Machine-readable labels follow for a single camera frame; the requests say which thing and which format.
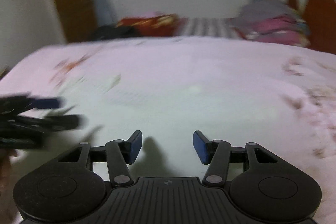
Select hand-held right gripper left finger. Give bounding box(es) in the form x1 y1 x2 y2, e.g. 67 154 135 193
50 130 143 187

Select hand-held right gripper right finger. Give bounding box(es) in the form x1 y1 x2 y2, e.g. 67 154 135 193
193 130 287 187

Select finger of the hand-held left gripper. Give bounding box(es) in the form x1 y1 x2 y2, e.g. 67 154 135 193
25 96 66 112
16 114 88 133

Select white knit sweater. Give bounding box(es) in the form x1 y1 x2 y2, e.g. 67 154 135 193
87 74 305 180

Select pile of folded clothes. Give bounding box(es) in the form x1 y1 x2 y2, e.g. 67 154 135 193
231 0 312 47

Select pink floral bed sheet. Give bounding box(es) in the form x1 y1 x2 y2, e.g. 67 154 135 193
0 35 336 224

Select dark cloth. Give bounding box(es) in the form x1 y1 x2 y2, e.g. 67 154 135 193
91 24 137 41

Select red patterned cloth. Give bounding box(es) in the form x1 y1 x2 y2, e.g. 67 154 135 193
117 12 185 37

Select scalloped wooden headboard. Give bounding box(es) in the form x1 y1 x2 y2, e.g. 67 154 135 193
286 0 336 56

